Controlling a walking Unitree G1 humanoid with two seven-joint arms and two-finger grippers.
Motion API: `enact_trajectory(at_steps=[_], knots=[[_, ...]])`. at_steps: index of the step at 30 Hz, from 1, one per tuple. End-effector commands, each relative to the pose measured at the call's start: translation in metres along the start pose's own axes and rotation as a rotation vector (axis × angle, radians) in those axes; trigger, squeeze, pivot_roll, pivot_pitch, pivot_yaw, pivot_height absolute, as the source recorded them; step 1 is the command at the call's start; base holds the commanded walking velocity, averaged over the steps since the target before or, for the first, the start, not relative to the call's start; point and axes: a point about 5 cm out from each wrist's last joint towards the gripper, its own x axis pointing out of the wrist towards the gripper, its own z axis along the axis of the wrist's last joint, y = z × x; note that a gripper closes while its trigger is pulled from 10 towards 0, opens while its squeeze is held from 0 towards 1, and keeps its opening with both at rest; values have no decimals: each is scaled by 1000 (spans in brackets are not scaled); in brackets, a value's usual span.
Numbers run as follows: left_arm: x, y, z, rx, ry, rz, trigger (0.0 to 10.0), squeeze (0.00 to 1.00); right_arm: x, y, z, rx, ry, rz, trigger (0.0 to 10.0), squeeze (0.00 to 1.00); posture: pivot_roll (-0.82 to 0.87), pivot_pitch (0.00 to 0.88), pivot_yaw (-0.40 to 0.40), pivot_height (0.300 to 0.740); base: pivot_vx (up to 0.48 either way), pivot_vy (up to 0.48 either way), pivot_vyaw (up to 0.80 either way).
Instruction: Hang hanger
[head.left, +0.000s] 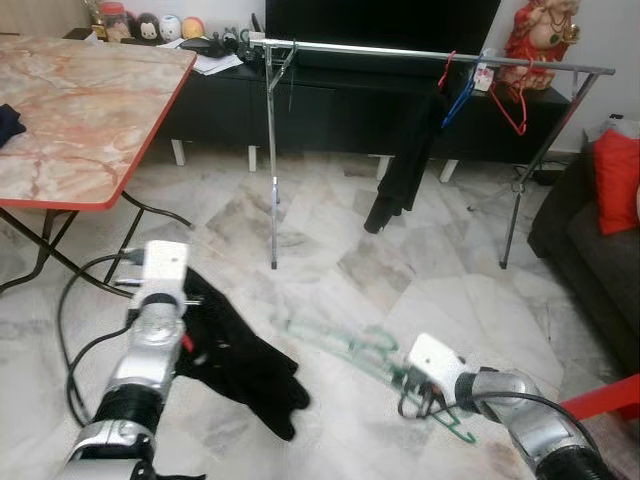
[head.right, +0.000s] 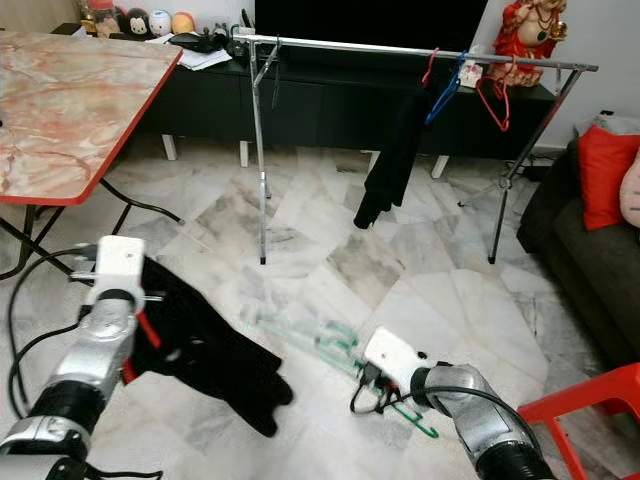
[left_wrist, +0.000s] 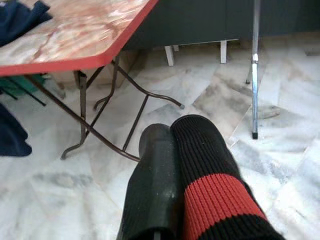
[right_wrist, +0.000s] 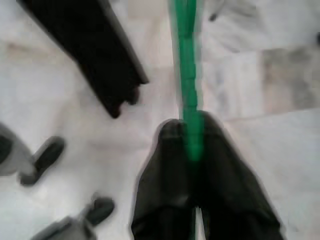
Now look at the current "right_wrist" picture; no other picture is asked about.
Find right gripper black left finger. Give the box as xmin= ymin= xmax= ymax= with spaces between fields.
xmin=129 ymin=118 xmax=195 ymax=240

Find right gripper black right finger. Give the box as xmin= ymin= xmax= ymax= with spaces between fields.
xmin=198 ymin=111 xmax=287 ymax=240

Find green plastic clothes hanger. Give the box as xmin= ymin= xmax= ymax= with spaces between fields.
xmin=167 ymin=0 xmax=206 ymax=240

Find black jersey with red trim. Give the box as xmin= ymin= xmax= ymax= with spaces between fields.
xmin=17 ymin=0 xmax=151 ymax=120

